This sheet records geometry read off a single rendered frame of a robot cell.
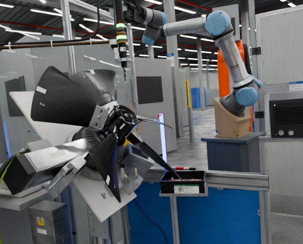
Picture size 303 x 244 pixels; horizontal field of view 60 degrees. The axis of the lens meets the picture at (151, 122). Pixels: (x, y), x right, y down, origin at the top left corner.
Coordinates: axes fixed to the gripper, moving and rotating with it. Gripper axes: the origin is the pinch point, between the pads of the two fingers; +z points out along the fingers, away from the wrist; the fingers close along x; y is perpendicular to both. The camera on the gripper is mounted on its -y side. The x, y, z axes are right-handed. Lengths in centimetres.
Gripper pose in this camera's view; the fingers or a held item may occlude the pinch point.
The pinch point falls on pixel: (109, 2)
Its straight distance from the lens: 144.1
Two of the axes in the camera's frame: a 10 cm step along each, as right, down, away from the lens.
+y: -0.2, 9.9, 1.3
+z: -7.9, 0.7, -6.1
